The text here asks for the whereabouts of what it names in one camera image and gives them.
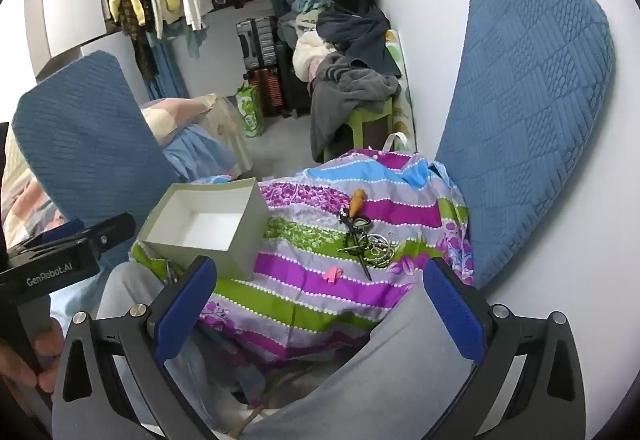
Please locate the white wall cabinet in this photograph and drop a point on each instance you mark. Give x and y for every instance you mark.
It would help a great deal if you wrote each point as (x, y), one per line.
(70, 4)

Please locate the light blue bedsheet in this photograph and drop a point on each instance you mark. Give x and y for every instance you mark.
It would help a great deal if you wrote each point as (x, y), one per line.
(200, 154)

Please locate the beige floral cloth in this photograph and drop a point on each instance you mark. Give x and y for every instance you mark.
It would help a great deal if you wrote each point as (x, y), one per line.
(232, 129)

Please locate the red hard suitcase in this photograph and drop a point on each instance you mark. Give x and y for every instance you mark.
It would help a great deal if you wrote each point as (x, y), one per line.
(265, 92)

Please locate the pink patchwork quilt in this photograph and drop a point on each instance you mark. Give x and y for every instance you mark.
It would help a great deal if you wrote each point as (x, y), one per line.
(25, 190)

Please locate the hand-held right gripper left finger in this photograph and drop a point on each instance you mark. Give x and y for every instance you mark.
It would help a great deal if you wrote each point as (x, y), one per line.
(184, 307)

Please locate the blue curtain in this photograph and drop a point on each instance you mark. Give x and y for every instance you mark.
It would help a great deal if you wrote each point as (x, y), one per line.
(167, 69)

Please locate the grey hard suitcase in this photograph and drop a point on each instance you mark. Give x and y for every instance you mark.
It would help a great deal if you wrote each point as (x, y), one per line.
(256, 42)

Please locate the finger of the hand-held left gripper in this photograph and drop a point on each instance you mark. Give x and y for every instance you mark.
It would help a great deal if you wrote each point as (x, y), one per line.
(107, 232)

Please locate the cream fleece garment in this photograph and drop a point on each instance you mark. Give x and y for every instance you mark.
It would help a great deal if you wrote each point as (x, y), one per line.
(310, 52)

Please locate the blue quilted cushion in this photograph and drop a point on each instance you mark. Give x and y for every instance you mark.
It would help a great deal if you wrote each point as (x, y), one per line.
(85, 134)
(530, 119)

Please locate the pink cream patchwork pillow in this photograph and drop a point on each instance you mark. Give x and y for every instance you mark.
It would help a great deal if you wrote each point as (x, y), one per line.
(175, 112)

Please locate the white cardboard box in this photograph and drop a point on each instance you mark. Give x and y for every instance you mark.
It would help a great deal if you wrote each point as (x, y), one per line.
(205, 227)

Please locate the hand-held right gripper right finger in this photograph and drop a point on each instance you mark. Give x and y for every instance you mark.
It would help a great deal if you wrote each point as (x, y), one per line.
(454, 315)

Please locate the person's left hand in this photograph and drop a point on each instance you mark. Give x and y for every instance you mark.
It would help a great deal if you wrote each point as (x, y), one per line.
(47, 337)

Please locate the navy garment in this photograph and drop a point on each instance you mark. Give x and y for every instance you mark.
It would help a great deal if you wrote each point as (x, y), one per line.
(352, 32)

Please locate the orange wooden gourd pendant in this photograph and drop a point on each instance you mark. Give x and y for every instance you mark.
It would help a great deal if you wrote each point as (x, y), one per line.
(357, 203)

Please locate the floral striped blanket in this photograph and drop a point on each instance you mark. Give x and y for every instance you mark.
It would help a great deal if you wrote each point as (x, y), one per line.
(310, 270)

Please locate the grey fleece garment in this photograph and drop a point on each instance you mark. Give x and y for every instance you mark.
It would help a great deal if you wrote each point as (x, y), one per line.
(345, 84)

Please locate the black hard suitcase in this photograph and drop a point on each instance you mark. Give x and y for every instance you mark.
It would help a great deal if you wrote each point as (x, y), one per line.
(292, 79)

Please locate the green printed bag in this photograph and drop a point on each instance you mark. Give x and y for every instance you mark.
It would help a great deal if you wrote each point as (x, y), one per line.
(250, 112)

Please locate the green plastic stool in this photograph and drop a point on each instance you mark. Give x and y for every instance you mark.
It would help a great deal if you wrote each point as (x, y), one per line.
(375, 119)

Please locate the thin black headband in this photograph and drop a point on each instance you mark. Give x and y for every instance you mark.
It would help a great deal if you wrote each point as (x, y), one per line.
(361, 260)

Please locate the person's right leg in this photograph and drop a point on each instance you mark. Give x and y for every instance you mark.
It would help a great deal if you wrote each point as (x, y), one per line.
(390, 370)

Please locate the pink ribbon bow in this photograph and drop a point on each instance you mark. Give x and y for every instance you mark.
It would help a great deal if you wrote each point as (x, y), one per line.
(331, 276)

